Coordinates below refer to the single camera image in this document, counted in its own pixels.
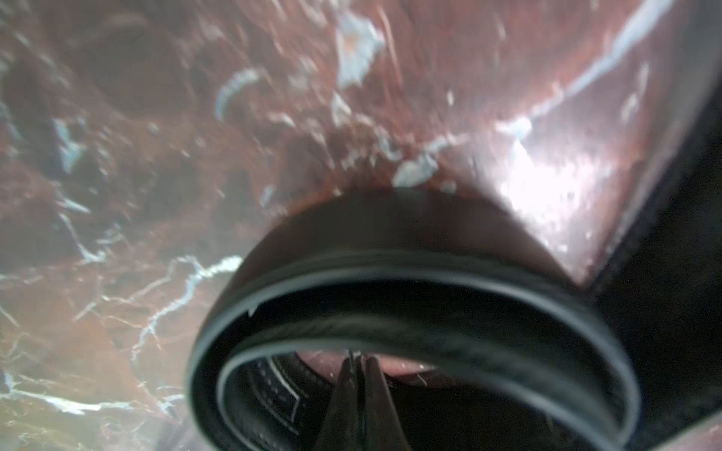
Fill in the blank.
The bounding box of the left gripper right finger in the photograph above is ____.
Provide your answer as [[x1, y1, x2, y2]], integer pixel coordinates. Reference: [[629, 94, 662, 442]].
[[363, 357, 412, 451]]

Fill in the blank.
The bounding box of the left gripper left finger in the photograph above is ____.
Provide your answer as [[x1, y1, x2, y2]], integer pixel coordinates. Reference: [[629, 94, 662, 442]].
[[313, 355, 358, 451]]

